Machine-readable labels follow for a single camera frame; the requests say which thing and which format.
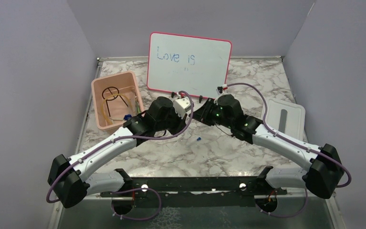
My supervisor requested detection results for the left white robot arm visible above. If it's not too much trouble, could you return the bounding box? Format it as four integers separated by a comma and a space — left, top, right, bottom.
46, 95, 194, 208

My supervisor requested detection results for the yellow rubber tube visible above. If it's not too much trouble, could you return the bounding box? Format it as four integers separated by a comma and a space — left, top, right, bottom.
100, 93, 138, 125

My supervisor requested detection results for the white plastic bin lid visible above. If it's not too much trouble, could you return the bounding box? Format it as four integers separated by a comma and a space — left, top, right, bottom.
261, 98, 305, 140

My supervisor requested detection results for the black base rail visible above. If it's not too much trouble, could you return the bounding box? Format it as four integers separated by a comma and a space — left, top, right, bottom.
100, 176, 287, 208

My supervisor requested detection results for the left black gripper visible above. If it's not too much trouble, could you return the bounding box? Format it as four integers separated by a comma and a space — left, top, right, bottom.
155, 106, 188, 137

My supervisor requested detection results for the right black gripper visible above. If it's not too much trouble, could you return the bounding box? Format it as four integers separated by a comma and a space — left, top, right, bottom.
190, 97, 234, 129

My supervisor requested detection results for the pink plastic bin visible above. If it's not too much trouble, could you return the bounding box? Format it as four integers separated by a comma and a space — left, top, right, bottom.
91, 71, 144, 133

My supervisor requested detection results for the graduated cylinder blue base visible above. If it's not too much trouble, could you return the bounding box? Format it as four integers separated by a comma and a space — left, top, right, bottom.
123, 114, 132, 121

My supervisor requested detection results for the black wire tripod stand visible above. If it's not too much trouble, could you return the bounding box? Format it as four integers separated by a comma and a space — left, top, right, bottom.
102, 86, 131, 118

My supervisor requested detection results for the pink framed whiteboard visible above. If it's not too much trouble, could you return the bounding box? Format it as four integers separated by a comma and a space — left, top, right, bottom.
146, 32, 232, 98

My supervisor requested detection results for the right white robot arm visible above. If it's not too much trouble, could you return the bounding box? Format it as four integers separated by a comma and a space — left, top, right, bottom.
193, 94, 345, 199

